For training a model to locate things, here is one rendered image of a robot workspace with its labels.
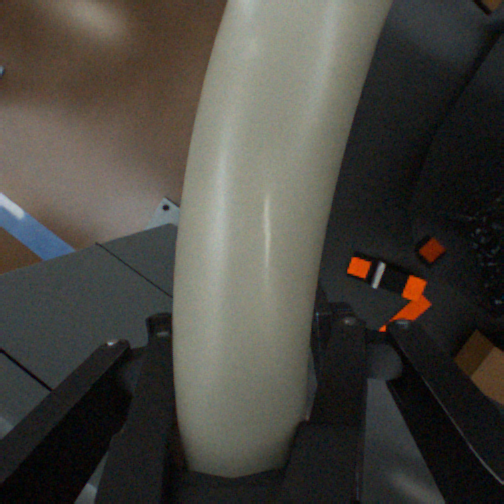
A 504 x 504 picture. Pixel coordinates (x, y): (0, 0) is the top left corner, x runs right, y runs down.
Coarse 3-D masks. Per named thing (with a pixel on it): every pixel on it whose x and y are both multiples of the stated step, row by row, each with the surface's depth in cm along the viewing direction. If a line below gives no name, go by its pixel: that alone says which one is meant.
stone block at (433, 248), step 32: (480, 96) 69; (448, 128) 78; (480, 128) 59; (448, 160) 65; (480, 160) 51; (416, 192) 72; (448, 192) 56; (480, 192) 45; (416, 224) 69; (448, 224) 51; (480, 224) 43; (416, 256) 75; (448, 256) 55; (480, 256) 43; (480, 288) 45
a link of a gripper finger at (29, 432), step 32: (96, 352) 13; (128, 352) 14; (64, 384) 11; (96, 384) 11; (32, 416) 10; (64, 416) 10; (96, 416) 11; (0, 448) 8; (32, 448) 8; (64, 448) 9; (96, 448) 11; (0, 480) 7; (32, 480) 8; (64, 480) 9
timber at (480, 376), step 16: (480, 336) 96; (464, 352) 99; (480, 352) 93; (496, 352) 89; (464, 368) 95; (480, 368) 90; (496, 368) 90; (480, 384) 91; (496, 384) 90; (496, 400) 91
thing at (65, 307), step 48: (144, 240) 84; (0, 288) 43; (48, 288) 49; (96, 288) 56; (144, 288) 66; (0, 336) 37; (48, 336) 42; (96, 336) 47; (144, 336) 54; (0, 384) 33; (48, 384) 36; (0, 432) 30; (96, 480) 31
